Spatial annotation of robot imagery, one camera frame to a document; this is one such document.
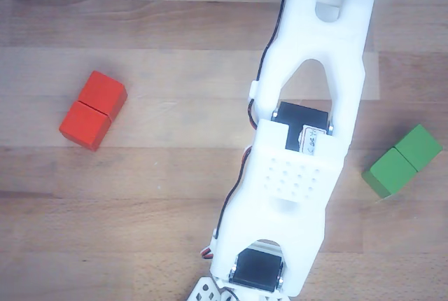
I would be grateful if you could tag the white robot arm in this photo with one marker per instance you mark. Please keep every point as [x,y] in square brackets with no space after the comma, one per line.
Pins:
[297,182]

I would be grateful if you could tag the long red block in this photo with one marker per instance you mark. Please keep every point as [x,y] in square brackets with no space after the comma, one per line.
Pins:
[92,110]

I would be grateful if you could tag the long green block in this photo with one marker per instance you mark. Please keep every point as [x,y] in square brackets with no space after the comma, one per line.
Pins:
[399,164]

